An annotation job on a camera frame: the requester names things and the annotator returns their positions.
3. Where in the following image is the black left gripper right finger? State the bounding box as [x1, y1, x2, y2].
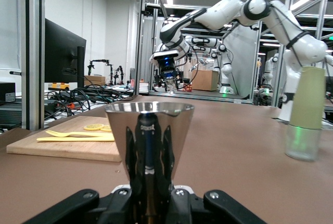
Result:
[170, 184, 266, 224]

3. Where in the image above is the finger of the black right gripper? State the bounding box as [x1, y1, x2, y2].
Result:
[153, 74, 167, 92]
[174, 72, 185, 90]

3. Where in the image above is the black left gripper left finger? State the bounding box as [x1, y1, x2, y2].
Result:
[22, 185, 134, 224]

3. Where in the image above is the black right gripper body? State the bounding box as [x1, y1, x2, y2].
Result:
[153, 59, 184, 84]

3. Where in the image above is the clear glass cup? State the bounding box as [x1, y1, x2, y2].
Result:
[164, 78, 180, 94]

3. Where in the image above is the steel double jigger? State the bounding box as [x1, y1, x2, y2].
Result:
[104, 101, 195, 224]

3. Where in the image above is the large cardboard box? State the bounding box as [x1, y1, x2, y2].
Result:
[191, 70, 220, 91]

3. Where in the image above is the wooden cutting board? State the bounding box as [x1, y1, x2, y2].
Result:
[6, 115, 123, 163]

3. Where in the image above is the small cardboard box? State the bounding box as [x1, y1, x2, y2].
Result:
[83, 75, 106, 87]

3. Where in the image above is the brown table cover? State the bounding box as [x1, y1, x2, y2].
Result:
[0, 95, 333, 224]

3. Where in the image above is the yellow plastic knife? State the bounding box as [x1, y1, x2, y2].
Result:
[36, 135, 116, 142]

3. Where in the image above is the yellow plastic fork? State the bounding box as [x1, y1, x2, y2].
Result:
[45, 129, 115, 138]

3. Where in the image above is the black computer monitor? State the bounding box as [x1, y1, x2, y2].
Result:
[44, 18, 87, 84]

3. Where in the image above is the green sleeved glass bottle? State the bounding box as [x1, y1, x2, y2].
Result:
[284, 65, 327, 162]

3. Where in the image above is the black equipment box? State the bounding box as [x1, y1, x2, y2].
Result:
[0, 82, 17, 103]

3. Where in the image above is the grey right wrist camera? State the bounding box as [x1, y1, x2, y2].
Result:
[151, 49, 181, 61]

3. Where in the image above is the aluminium frame post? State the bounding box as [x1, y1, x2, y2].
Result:
[21, 0, 45, 131]
[134, 0, 149, 96]

